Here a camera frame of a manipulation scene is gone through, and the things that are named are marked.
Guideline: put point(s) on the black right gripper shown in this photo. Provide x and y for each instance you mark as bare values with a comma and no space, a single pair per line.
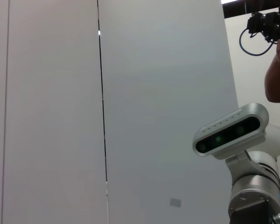
249,217

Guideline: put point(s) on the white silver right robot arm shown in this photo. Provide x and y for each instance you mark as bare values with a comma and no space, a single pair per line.
259,179

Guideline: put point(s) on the bare person forearm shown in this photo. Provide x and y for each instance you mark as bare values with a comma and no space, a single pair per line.
277,84

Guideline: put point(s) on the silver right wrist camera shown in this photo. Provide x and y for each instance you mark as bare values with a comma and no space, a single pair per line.
228,133

